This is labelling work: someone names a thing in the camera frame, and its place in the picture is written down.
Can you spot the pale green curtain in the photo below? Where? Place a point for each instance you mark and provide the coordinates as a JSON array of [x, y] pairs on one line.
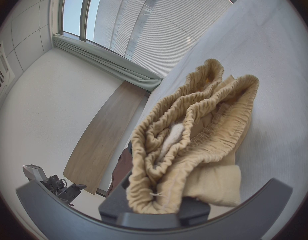
[[114, 64]]

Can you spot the tan shorts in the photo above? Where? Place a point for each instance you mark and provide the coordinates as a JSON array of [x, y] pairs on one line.
[[184, 134]]

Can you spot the bed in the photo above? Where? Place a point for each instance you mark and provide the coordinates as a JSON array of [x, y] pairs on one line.
[[268, 59]]

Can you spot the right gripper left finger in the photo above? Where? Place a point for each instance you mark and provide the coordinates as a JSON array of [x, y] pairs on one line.
[[114, 199]]

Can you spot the ceiling air vent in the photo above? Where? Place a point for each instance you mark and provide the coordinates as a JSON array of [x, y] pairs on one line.
[[1, 71]]

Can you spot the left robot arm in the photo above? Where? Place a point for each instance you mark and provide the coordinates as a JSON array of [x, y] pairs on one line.
[[34, 171]]

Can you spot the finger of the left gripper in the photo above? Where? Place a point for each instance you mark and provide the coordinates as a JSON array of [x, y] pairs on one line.
[[76, 189]]

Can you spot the window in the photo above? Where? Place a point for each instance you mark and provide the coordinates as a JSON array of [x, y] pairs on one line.
[[144, 21]]

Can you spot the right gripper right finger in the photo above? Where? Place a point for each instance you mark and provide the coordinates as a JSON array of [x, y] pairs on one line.
[[196, 207]]

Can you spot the brown garment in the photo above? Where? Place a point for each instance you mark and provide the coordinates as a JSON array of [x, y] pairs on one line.
[[121, 169]]

